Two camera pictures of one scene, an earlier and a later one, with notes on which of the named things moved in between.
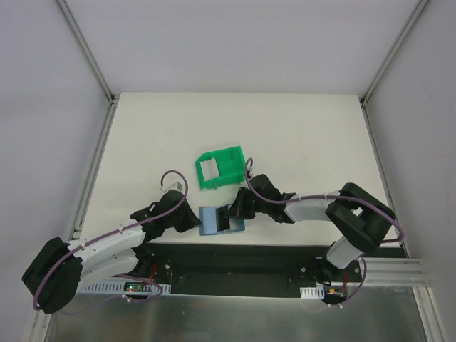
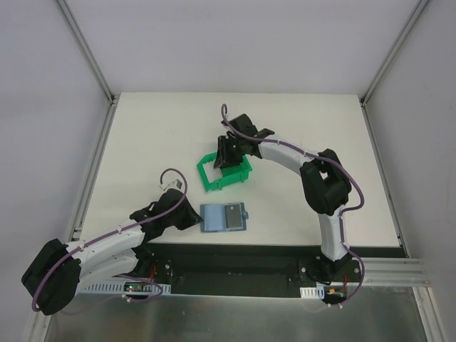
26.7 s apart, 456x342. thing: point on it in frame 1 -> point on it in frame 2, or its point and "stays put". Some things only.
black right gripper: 244,204 -> 228,150
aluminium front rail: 395,275 stays put
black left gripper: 186,216 stays put
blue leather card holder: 208,222 stays put
